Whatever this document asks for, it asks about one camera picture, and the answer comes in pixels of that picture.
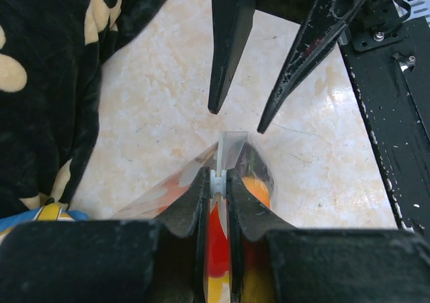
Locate orange toy fruit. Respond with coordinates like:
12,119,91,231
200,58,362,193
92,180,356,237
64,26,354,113
157,177,190,214

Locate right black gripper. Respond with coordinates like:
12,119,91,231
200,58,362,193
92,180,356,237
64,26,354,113
208,0,366,134

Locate black floral pillow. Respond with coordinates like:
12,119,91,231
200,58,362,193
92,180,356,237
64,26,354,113
1,0,166,218

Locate blue yellow pikachu cloth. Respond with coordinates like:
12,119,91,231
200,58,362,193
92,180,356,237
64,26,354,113
1,203,89,236

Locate clear dotted zip top bag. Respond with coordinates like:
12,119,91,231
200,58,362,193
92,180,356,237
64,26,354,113
114,130,276,303

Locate yellow toy lemon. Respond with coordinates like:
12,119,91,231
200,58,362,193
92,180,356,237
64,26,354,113
242,176,270,208

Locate green orange toy mango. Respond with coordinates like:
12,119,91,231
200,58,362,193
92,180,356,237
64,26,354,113
235,142,269,181

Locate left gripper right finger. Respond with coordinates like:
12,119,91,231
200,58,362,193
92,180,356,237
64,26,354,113
226,169,429,302

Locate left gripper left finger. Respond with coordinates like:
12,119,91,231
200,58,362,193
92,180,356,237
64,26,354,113
150,167,210,302

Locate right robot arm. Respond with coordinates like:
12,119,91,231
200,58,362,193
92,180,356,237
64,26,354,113
208,0,429,136

